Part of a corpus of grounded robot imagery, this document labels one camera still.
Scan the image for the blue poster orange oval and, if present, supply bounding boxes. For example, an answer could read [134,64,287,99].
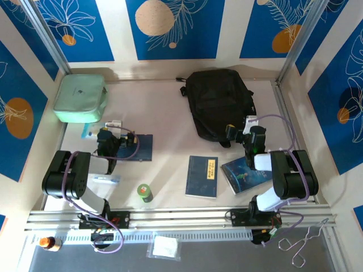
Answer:
[0,39,49,182]

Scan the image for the dark blue notebook yellow label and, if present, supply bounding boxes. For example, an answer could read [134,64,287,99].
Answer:
[185,155,219,199]
[116,134,154,162]

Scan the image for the black backpack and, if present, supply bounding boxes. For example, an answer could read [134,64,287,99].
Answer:
[175,69,258,148]

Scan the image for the blue poster orange circle fern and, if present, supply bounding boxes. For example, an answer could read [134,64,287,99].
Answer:
[239,0,317,60]

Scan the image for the blue poster white leaf lines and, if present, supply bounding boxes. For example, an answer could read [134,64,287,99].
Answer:
[0,0,60,82]

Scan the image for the aluminium frame post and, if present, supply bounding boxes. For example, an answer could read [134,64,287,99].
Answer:
[21,0,71,75]
[276,0,327,83]

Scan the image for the green capped small bottle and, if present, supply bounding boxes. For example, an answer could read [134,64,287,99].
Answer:
[137,183,154,203]

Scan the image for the clear bag white pad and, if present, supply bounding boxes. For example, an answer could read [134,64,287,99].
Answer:
[146,232,182,262]

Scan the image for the mint green zip pouch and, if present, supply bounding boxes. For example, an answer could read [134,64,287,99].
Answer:
[53,74,109,124]

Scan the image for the white slotted cable duct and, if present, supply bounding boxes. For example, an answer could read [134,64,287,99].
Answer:
[28,228,253,244]

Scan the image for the aluminium mounting rail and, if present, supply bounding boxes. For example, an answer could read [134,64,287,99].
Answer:
[24,205,338,232]

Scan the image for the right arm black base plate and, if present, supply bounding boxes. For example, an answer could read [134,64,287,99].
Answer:
[230,209,282,227]

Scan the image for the blue poster white flower outline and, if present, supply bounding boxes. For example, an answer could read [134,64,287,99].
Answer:
[32,0,115,63]

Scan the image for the brown bottle orange cap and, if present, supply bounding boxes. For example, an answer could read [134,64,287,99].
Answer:
[39,236,62,252]

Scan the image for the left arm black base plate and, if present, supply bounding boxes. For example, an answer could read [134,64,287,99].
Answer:
[78,211,131,230]

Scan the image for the blue poster monstera leaf outline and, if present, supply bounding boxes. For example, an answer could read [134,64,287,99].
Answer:
[307,28,363,176]

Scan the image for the blue Little Prince book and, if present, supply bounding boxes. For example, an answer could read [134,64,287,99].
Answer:
[221,156,275,196]

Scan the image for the blue poster beige circle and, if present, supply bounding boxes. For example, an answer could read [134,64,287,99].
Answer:
[125,0,226,61]

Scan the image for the metal wire tongs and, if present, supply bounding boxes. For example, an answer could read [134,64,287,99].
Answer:
[278,217,330,267]

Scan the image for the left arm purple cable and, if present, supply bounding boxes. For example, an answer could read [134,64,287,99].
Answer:
[61,126,140,253]

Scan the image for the clear toothbrush packet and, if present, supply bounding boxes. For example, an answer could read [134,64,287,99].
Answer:
[90,173,121,185]

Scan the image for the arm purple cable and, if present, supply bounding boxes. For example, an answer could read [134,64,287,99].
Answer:
[255,113,310,247]
[61,126,140,253]

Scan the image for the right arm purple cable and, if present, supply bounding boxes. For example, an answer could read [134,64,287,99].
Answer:
[255,113,310,247]

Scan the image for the blue cotton swab packet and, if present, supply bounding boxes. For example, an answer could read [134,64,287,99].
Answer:
[81,122,112,139]

